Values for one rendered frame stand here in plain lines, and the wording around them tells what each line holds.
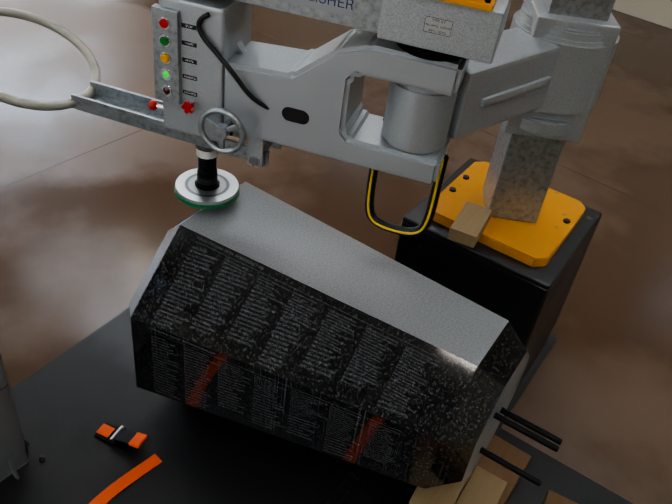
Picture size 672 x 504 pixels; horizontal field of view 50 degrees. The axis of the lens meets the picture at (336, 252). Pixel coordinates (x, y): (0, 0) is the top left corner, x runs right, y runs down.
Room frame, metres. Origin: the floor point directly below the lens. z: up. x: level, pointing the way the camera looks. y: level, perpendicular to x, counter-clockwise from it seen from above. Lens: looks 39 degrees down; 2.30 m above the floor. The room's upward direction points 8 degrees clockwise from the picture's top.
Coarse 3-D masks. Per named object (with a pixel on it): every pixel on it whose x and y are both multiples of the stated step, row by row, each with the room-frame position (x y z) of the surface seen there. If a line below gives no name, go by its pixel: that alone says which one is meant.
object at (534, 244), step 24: (480, 168) 2.60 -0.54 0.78; (456, 192) 2.39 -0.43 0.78; (480, 192) 2.41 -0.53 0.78; (552, 192) 2.49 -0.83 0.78; (456, 216) 2.22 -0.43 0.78; (552, 216) 2.32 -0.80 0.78; (576, 216) 2.34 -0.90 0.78; (480, 240) 2.13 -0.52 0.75; (504, 240) 2.12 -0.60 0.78; (528, 240) 2.14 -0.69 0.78; (552, 240) 2.16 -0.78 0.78; (528, 264) 2.04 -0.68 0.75
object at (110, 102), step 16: (80, 96) 2.06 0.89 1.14; (96, 96) 2.16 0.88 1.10; (112, 96) 2.15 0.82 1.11; (128, 96) 2.14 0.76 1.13; (144, 96) 2.13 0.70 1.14; (96, 112) 2.04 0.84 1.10; (112, 112) 2.03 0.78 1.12; (128, 112) 2.02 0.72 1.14; (144, 112) 2.10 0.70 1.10; (160, 112) 2.12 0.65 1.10; (144, 128) 2.01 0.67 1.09; (160, 128) 2.00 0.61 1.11; (272, 144) 2.03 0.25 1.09; (256, 160) 1.89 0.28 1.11
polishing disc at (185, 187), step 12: (180, 180) 2.03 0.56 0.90; (192, 180) 2.04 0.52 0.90; (228, 180) 2.07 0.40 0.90; (180, 192) 1.96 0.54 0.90; (192, 192) 1.97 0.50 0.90; (204, 192) 1.98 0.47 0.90; (216, 192) 1.99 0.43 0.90; (228, 192) 2.00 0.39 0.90; (204, 204) 1.92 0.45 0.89; (216, 204) 1.93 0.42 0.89
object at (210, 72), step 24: (168, 0) 1.93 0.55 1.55; (192, 0) 1.93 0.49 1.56; (216, 0) 1.96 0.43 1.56; (192, 24) 1.92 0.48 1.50; (216, 24) 1.90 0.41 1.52; (240, 24) 2.01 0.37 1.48; (192, 48) 1.92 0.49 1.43; (216, 48) 1.90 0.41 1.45; (240, 48) 1.99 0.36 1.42; (192, 72) 1.92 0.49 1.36; (216, 72) 1.90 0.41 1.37; (192, 96) 1.92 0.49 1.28; (216, 96) 1.90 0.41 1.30; (168, 120) 1.94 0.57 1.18; (192, 120) 1.92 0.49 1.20; (216, 120) 1.90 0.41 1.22
